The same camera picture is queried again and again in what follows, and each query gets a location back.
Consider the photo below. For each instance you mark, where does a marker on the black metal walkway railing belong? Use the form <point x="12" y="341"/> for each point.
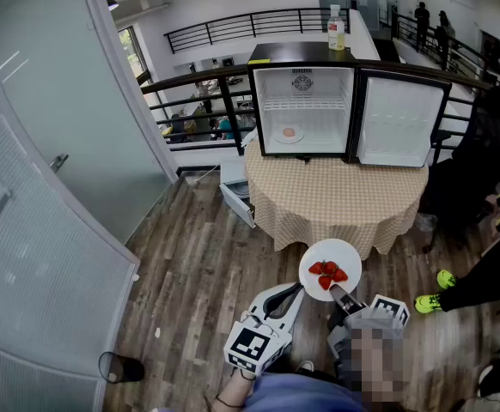
<point x="465" y="50"/>

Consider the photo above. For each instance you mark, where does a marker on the beige checkered tablecloth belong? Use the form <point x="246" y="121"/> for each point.
<point x="331" y="195"/>

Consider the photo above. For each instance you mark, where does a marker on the window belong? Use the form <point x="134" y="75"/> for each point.
<point x="132" y="50"/>

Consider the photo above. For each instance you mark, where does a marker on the black pendant lamp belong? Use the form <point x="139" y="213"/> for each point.
<point x="112" y="4"/>

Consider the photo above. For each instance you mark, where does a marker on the black wrist band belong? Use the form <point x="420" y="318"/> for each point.
<point x="228" y="404"/>

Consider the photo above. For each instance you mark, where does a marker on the person's left forearm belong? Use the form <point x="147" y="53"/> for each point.
<point x="233" y="389"/>

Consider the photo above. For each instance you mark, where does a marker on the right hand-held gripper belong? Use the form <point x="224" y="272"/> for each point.
<point x="387" y="309"/>

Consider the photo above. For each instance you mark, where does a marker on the white cabinet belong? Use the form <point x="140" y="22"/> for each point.
<point x="233" y="174"/>

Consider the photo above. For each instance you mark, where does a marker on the black mini fridge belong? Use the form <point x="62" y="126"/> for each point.
<point x="301" y="52"/>

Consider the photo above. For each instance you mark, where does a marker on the yellow sticker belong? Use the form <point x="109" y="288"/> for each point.
<point x="258" y="61"/>

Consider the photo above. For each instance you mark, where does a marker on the person's right forearm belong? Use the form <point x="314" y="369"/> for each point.
<point x="374" y="359"/>

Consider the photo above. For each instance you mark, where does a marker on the clear bottle yellow liquid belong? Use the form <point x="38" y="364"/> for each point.
<point x="336" y="32"/>

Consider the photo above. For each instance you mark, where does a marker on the frosted glass panel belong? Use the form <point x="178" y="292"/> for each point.
<point x="39" y="281"/>

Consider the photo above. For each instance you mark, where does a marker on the white plate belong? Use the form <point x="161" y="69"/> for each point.
<point x="278" y="137"/>
<point x="331" y="251"/>

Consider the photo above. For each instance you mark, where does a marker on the black metal balcony railing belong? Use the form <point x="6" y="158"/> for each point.
<point x="254" y="17"/>

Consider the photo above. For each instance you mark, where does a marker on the black mesh waste bin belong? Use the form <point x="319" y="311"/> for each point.
<point x="123" y="369"/>

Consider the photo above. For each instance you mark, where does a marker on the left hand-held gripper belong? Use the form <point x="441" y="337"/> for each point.
<point x="250" y="346"/>

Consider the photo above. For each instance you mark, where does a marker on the frosted glass door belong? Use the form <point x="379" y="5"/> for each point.
<point x="69" y="92"/>

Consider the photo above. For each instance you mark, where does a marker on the black railing wooden handrail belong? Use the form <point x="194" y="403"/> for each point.
<point x="198" y="77"/>

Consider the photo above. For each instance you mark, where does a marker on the person's blue shirt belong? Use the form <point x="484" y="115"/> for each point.
<point x="293" y="395"/>

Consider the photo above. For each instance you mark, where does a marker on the person's white shoe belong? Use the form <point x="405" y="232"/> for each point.
<point x="305" y="366"/>

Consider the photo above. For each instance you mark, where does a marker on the red strawberry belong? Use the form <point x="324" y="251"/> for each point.
<point x="340" y="275"/>
<point x="324" y="282"/>
<point x="315" y="268"/>
<point x="330" y="267"/>

